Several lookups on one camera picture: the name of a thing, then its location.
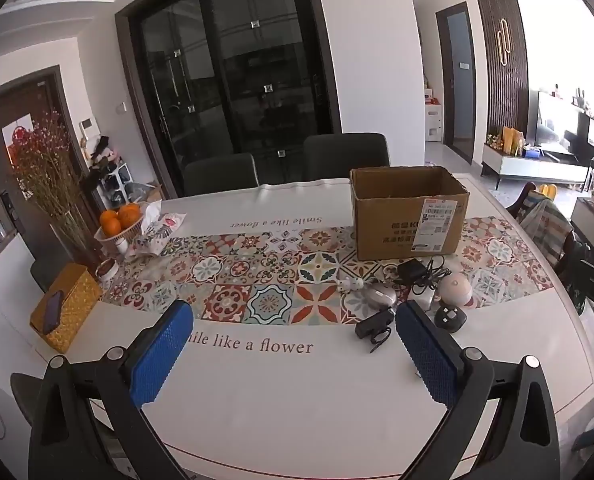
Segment black round cable hub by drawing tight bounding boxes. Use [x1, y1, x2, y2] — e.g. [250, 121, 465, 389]
[434, 306, 467, 334]

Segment white square charger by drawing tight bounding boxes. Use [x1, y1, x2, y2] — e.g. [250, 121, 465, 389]
[410, 288, 434, 312]

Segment black clip device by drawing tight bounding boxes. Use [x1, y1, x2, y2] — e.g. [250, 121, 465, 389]
[354, 308, 396, 352]

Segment pink round night light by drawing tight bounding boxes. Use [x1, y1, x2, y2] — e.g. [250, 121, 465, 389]
[437, 273, 472, 308]

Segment black power adapter with cable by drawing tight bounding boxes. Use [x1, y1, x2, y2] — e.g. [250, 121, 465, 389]
[396, 256, 452, 295]

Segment white figurine keychain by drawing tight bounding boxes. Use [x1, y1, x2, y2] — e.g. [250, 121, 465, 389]
[336, 276, 364, 292]

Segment yellow woven tissue box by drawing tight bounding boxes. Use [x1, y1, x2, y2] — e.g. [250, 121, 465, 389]
[30, 263, 102, 353]

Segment black smartphone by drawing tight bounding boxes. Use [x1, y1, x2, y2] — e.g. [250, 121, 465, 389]
[42, 289, 65, 335]

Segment small white cup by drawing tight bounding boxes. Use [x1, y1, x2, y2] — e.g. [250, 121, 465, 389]
[95, 258, 119, 283]

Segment patterned tablecloth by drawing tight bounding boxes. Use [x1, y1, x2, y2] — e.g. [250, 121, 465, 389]
[67, 176, 594, 479]

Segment brown cardboard box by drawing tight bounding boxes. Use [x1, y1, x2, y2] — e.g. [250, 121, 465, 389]
[350, 166, 469, 260]

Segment white patterned snack bag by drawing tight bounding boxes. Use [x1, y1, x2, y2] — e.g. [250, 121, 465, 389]
[126, 200, 186, 261]

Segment oranges in basket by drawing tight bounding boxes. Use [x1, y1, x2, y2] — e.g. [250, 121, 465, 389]
[94, 203, 143, 252]

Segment wooden chair with striped cloth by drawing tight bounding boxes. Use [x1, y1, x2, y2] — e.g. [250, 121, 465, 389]
[506, 182, 586, 276]

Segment left black dining chair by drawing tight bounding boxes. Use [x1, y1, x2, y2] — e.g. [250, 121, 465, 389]
[183, 153, 259, 196]

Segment black dining chair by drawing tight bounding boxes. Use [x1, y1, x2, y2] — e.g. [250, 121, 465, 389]
[303, 132, 389, 181]
[183, 153, 259, 196]

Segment right black dining chair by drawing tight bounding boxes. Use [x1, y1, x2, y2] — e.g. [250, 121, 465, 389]
[303, 132, 389, 181]

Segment vase with dried flowers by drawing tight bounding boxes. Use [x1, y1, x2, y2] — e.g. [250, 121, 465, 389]
[12, 110, 103, 268]

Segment black glass sliding door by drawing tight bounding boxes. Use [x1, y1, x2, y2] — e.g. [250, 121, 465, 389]
[116, 0, 341, 196]

